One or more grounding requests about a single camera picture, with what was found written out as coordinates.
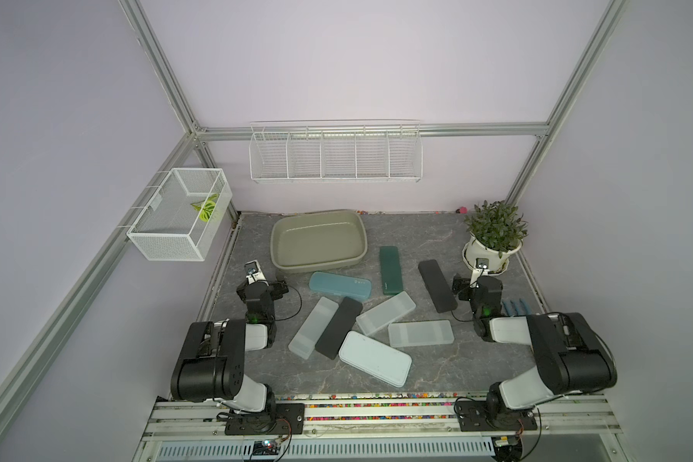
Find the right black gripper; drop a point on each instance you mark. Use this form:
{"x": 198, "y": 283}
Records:
{"x": 465, "y": 284}

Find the black pencil case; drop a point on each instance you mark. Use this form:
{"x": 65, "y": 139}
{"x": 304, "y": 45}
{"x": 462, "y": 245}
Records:
{"x": 437, "y": 286}
{"x": 339, "y": 326}

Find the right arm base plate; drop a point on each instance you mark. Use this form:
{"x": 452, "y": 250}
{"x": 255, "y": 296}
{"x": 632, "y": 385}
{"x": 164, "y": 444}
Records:
{"x": 495, "y": 417}

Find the potted green plant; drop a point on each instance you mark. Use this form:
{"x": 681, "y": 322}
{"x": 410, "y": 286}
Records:
{"x": 497, "y": 230}

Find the aluminium rail frame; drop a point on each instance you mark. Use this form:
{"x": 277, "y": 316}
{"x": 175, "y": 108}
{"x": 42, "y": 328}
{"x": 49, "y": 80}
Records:
{"x": 431, "y": 426}

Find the white wire shelf basket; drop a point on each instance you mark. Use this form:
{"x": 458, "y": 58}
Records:
{"x": 336, "y": 151}

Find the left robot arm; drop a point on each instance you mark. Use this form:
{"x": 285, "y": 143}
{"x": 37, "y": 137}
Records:
{"x": 210, "y": 365}

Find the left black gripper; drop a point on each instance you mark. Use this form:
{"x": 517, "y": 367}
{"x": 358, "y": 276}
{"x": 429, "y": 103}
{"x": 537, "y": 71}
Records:
{"x": 277, "y": 291}

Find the green leaf toy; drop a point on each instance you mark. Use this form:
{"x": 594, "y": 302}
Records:
{"x": 208, "y": 209}

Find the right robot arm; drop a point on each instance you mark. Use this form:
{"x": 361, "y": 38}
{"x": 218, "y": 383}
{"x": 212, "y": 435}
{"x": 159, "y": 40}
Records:
{"x": 569, "y": 356}

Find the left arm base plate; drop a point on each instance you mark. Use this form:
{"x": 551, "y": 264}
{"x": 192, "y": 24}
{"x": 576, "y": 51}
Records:
{"x": 264, "y": 418}

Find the olive green storage box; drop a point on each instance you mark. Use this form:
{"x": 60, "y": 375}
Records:
{"x": 318, "y": 241}

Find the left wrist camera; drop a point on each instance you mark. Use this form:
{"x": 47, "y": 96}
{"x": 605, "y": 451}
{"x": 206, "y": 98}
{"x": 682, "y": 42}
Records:
{"x": 254, "y": 272}

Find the large pale blue case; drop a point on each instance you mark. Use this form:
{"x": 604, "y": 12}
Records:
{"x": 375, "y": 359}

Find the teal blue pencil case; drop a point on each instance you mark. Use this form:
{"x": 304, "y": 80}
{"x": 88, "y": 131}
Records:
{"x": 341, "y": 286}

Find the translucent pencil case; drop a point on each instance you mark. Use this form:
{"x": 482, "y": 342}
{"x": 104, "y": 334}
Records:
{"x": 305, "y": 340}
{"x": 420, "y": 333}
{"x": 385, "y": 313}

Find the white mesh wall basket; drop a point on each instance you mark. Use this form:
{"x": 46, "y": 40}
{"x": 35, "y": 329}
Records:
{"x": 168, "y": 228}

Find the dark green pencil case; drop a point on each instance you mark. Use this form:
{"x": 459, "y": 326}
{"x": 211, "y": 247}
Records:
{"x": 390, "y": 270}

